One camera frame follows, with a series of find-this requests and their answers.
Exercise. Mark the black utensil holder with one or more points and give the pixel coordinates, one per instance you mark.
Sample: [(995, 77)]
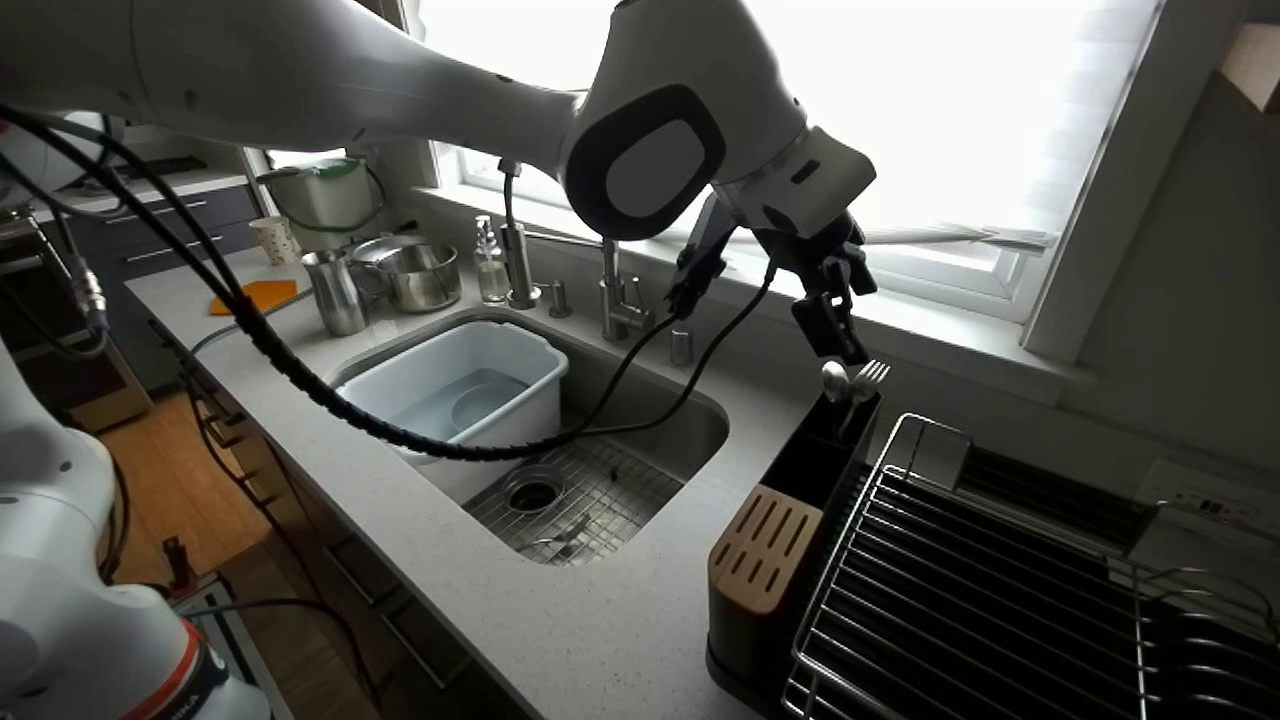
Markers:
[(801, 464)]

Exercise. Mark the orange cloth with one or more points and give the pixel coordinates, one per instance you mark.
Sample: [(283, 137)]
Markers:
[(273, 299)]

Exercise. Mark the stainless steel cup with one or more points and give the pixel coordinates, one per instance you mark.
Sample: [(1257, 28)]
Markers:
[(334, 299)]

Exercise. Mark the silver metal spoon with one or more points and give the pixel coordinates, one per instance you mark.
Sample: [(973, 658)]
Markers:
[(839, 381)]

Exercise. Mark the dark base cabinet drawers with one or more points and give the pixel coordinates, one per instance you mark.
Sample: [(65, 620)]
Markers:
[(384, 614)]

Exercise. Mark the white pot with green rim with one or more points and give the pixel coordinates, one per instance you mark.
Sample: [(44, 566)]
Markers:
[(325, 198)]

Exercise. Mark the silver metal fork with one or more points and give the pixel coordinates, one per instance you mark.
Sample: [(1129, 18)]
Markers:
[(872, 373)]

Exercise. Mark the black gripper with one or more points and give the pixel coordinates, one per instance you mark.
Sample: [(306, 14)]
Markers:
[(822, 260)]

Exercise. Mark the wooden slotted knife block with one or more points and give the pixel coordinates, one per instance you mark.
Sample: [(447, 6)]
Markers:
[(760, 550)]

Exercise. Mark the small soap dispenser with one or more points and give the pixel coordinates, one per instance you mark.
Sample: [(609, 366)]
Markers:
[(491, 265)]

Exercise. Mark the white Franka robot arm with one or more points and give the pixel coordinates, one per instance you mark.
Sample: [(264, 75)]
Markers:
[(334, 65)]

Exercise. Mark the white plastic wash basin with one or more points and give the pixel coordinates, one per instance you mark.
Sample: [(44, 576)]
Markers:
[(525, 387)]

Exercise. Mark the spring neck kitchen faucet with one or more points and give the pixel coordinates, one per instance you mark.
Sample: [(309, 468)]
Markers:
[(516, 254)]

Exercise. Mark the small metal sink cap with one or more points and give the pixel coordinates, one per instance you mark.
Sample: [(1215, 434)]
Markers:
[(680, 346)]

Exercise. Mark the small thin metal utensil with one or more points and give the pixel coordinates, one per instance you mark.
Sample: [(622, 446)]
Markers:
[(575, 535)]

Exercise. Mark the stainless steel pot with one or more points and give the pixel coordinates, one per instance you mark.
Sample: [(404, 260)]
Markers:
[(426, 283)]

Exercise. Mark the small white cup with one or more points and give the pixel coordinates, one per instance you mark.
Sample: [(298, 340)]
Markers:
[(278, 241)]

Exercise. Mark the blue gray drawer cabinet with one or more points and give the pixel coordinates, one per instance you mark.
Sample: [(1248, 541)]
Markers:
[(160, 234)]

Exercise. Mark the stainless steel sink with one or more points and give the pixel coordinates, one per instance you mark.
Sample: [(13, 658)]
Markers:
[(684, 434)]

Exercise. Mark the small metal deck fitting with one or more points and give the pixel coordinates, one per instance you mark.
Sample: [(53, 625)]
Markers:
[(557, 299)]

